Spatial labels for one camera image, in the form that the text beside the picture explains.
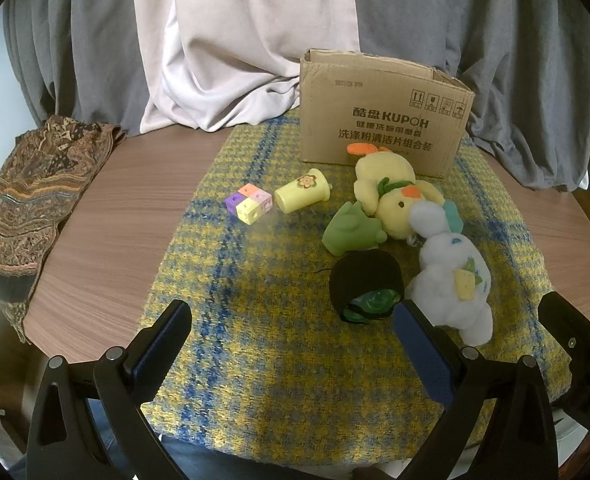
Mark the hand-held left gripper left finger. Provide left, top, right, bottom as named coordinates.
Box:
left=25, top=299, right=193, bottom=480

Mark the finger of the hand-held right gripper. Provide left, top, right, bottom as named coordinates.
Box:
left=538, top=291, right=590, bottom=377

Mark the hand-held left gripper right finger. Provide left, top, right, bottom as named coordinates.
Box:
left=392, top=299, right=560, bottom=480

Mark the white plush toy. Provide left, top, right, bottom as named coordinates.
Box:
left=405, top=202, right=494, bottom=346

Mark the black and green ball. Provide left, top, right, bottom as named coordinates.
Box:
left=329, top=251, right=404, bottom=324

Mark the green frog toy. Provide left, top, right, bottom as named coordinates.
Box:
left=322, top=201, right=388, bottom=257

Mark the yellow duck plush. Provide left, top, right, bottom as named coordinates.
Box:
left=346, top=142, right=446, bottom=239

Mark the yellow toy cup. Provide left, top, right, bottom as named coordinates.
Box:
left=274, top=167, right=334, bottom=214

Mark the brown cardboard box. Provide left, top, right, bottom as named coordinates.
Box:
left=299, top=48, right=476, bottom=179

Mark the yellow blue woven mat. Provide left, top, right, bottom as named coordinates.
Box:
left=140, top=110, right=570, bottom=466

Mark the multicoloured toy cube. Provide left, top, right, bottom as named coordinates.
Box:
left=225, top=184, right=274, bottom=224

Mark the brown patterned scarf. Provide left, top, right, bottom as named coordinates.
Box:
left=0, top=115, right=127, bottom=345

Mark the grey curtain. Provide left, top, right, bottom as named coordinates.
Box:
left=350, top=0, right=590, bottom=193
left=2, top=0, right=170, bottom=133

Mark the pale pink curtain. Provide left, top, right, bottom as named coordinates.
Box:
left=134, top=0, right=363, bottom=135

